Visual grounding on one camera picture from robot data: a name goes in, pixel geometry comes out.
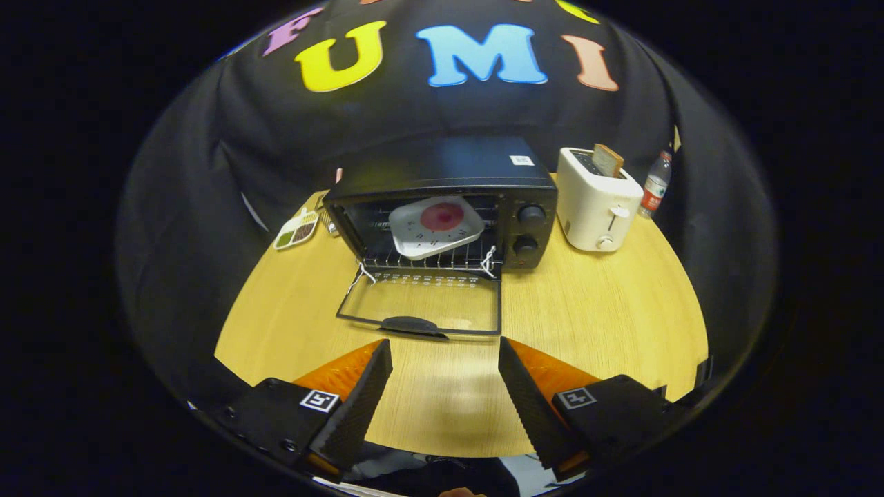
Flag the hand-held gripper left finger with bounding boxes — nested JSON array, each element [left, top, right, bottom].
[[190, 338, 394, 483]]

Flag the clear water bottle red label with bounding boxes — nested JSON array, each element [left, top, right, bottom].
[[637, 150, 673, 220]]

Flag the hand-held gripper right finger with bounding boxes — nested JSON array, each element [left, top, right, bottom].
[[497, 336, 681, 482]]

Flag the white divided dish with beans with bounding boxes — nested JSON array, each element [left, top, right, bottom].
[[273, 208, 320, 251]]

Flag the brown bread slice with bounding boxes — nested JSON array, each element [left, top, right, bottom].
[[592, 144, 625, 179]]

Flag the white toaster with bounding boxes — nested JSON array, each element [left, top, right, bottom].
[[556, 147, 644, 253]]

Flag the black backdrop cloth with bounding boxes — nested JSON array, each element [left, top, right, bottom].
[[116, 0, 778, 415]]

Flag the pink ham slice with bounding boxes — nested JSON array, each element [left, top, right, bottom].
[[420, 202, 465, 232]]

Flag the black toaster oven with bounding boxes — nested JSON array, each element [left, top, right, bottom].
[[321, 136, 559, 340]]

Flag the white square plate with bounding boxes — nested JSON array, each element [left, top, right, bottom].
[[388, 196, 486, 261]]

